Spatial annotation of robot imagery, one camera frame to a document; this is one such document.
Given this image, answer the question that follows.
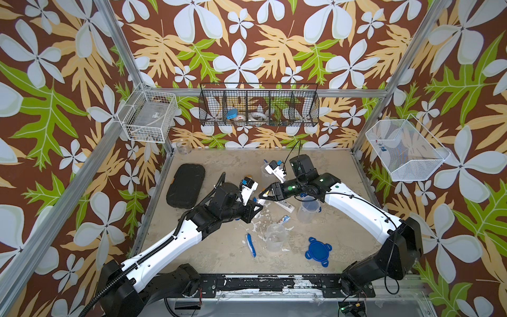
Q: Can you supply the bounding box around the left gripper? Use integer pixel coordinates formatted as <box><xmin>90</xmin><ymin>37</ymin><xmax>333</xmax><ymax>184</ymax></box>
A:
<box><xmin>219</xmin><ymin>197</ymin><xmax>264</xmax><ymax>223</ymax></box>

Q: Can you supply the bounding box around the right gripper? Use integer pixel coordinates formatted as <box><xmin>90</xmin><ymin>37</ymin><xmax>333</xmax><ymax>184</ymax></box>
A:
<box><xmin>258</xmin><ymin>180</ymin><xmax>308</xmax><ymax>202</ymax></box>

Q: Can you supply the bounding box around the clear plastic cup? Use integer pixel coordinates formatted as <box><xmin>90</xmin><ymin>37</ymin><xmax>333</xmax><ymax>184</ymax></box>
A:
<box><xmin>297</xmin><ymin>196</ymin><xmax>322</xmax><ymax>224</ymax></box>
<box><xmin>261</xmin><ymin>161</ymin><xmax>271</xmax><ymax>179</ymax></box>
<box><xmin>265</xmin><ymin>224</ymin><xmax>287</xmax><ymax>252</ymax></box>

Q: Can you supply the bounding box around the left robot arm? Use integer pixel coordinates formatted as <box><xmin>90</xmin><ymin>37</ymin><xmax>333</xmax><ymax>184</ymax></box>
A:
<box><xmin>81</xmin><ymin>174</ymin><xmax>263</xmax><ymax>316</ymax></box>

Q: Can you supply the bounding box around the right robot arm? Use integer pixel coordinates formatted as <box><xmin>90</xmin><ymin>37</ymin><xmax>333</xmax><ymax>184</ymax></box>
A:
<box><xmin>260</xmin><ymin>155</ymin><xmax>423</xmax><ymax>296</ymax></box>

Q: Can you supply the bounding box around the white bottle centre right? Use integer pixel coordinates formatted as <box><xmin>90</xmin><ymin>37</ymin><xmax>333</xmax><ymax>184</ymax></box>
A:
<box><xmin>276</xmin><ymin>200</ymin><xmax>295</xmax><ymax>213</ymax></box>

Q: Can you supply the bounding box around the small toothpaste tube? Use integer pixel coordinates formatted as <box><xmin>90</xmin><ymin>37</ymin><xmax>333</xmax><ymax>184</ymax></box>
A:
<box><xmin>277</xmin><ymin>215</ymin><xmax>290</xmax><ymax>225</ymax></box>

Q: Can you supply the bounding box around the black rubber mat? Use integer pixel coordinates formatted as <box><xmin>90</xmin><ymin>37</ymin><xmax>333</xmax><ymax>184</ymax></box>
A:
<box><xmin>166</xmin><ymin>163</ymin><xmax>205</xmax><ymax>209</ymax></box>

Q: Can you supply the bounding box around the blue lid front right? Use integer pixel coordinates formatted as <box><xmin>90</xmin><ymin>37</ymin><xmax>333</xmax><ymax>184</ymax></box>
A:
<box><xmin>304</xmin><ymin>237</ymin><xmax>333</xmax><ymax>268</ymax></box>

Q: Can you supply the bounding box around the glass jar corner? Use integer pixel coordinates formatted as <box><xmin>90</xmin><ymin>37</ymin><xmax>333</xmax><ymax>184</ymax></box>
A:
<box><xmin>176</xmin><ymin>139</ymin><xmax>192</xmax><ymax>155</ymax></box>

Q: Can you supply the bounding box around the white mesh basket right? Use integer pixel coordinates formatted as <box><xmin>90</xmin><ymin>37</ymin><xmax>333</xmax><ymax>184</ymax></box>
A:
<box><xmin>366</xmin><ymin>115</ymin><xmax>451</xmax><ymax>182</ymax></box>

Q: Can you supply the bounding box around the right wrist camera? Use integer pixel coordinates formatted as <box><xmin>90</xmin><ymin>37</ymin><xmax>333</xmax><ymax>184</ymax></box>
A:
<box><xmin>264</xmin><ymin>160</ymin><xmax>287</xmax><ymax>183</ymax></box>

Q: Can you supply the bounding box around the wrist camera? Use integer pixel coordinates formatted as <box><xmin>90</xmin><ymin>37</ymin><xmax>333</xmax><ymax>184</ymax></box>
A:
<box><xmin>240</xmin><ymin>176</ymin><xmax>258</xmax><ymax>206</ymax></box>
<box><xmin>264</xmin><ymin>160</ymin><xmax>287</xmax><ymax>183</ymax></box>

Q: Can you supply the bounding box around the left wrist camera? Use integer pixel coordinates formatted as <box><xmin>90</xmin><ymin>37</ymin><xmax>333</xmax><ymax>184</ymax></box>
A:
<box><xmin>240</xmin><ymin>176</ymin><xmax>258</xmax><ymax>206</ymax></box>

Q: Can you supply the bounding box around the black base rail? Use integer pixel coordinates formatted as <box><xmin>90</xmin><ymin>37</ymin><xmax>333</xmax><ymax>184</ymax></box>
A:
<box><xmin>162</xmin><ymin>273</ymin><xmax>377</xmax><ymax>299</ymax></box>

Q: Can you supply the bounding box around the black wire basket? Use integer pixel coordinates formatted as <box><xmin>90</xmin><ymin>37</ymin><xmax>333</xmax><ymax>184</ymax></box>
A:
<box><xmin>198</xmin><ymin>83</ymin><xmax>320</xmax><ymax>127</ymax></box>

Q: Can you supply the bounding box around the white wire basket left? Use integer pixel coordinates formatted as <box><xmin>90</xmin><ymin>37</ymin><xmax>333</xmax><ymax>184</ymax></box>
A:
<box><xmin>118</xmin><ymin>89</ymin><xmax>179</xmax><ymax>144</ymax></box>

